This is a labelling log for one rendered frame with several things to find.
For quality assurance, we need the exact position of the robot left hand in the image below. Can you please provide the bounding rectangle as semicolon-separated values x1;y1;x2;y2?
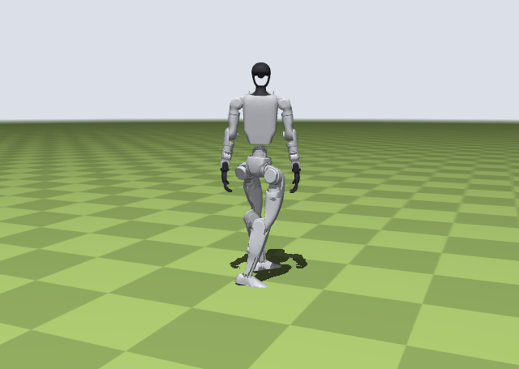
220;161;232;192

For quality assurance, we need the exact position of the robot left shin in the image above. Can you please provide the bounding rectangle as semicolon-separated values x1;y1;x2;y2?
246;216;267;263

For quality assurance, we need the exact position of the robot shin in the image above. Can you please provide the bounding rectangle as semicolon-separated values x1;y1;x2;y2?
246;216;267;263
244;220;271;278

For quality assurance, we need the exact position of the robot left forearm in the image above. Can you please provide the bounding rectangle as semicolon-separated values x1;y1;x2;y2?
221;128;234;168

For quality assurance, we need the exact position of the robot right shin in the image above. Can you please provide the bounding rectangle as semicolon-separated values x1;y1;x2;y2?
244;220;271;278

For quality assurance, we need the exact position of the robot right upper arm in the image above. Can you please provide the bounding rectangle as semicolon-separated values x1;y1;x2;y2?
277;97;294;140

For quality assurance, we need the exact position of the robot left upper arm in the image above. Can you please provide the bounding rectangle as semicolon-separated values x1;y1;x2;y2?
228;97;244;139

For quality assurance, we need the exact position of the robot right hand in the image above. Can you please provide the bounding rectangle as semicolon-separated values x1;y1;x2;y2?
290;163;301;193

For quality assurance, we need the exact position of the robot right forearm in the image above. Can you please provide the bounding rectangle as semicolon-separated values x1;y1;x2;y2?
287;129;300;169

